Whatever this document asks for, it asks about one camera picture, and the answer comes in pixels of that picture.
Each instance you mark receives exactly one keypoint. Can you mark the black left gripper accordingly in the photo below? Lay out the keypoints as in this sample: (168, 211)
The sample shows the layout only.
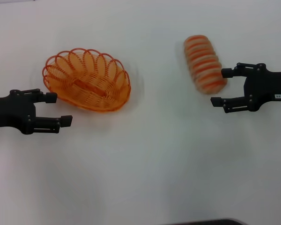
(11, 112)

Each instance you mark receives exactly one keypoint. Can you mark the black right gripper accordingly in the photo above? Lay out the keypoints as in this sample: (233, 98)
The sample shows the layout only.
(264, 85)

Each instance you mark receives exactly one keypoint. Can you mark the orange striped bread loaf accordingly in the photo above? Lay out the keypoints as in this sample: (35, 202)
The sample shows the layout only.
(204, 65)

